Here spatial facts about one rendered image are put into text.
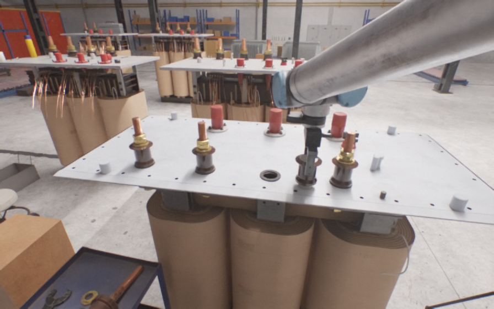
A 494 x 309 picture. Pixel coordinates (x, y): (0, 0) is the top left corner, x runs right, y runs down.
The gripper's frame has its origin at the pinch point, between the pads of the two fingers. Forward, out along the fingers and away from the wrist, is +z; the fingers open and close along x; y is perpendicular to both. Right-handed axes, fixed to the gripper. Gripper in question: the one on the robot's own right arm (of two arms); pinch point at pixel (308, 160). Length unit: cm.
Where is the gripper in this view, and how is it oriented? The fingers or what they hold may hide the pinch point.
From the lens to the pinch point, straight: 92.5
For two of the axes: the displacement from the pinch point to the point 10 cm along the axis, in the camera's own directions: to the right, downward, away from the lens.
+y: 9.9, 0.8, -1.5
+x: 1.7, -4.5, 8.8
